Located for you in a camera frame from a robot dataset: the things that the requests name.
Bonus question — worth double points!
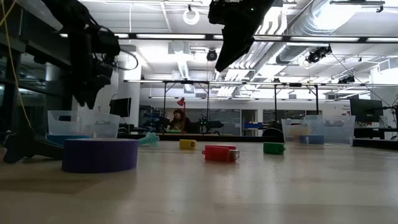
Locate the teal stapler remover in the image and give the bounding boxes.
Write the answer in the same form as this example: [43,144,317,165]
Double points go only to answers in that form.
[138,131,160,147]

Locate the person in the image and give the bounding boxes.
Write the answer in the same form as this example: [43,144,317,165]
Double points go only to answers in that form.
[167,108,192,133]

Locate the black computer monitor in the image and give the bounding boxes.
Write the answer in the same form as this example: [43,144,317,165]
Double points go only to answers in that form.
[109,97,132,118]
[349,98,384,123]

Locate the red desk lamp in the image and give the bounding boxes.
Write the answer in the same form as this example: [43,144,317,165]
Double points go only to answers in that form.
[176,96,187,131]

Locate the dark blue tape roll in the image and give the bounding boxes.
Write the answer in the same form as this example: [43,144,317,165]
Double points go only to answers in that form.
[298,134,325,145]

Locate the dark shelving rack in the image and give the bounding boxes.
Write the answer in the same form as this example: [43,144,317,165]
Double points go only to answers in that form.
[0,30,75,141]

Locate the black curved frame handle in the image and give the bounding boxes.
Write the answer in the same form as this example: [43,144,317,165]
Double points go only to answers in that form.
[261,127,284,143]

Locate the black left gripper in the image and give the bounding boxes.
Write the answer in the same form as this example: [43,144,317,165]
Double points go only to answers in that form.
[68,26,121,110]

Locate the dark blue stapler remover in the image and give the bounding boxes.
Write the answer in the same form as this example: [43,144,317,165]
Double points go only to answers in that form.
[2,126,65,164]

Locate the black background rig frame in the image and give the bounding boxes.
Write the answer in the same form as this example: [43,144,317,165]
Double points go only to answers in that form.
[273,82,320,124]
[161,79,211,121]

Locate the yellow cable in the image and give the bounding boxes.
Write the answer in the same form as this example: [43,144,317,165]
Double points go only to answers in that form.
[0,0,34,130]

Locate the purple tape roll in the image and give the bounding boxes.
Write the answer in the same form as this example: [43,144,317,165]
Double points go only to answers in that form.
[61,138,139,174]

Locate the red mini stapler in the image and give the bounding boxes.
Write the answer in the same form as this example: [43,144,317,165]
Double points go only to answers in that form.
[201,144,240,163]

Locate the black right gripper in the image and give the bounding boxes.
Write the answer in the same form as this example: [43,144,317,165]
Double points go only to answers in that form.
[207,0,276,73]

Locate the yellow mini stapler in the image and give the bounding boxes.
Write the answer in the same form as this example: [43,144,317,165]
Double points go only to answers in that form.
[179,139,198,151]

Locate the black overhead light bar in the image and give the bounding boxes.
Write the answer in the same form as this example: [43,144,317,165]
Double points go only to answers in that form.
[58,32,398,44]

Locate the green mini stapler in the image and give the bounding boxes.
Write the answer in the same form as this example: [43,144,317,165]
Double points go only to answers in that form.
[262,142,286,156]

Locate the blue box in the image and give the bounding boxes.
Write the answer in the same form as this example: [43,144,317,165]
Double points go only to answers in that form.
[244,121,264,130]

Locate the silver ceiling duct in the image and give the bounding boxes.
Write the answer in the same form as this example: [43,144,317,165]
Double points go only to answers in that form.
[276,0,355,65]

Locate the white ring light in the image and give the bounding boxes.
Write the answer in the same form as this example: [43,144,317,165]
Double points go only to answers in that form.
[182,4,200,26]

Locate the clear plastic bin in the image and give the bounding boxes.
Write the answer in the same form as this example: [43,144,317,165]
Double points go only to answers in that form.
[281,114,356,146]
[47,110,121,139]

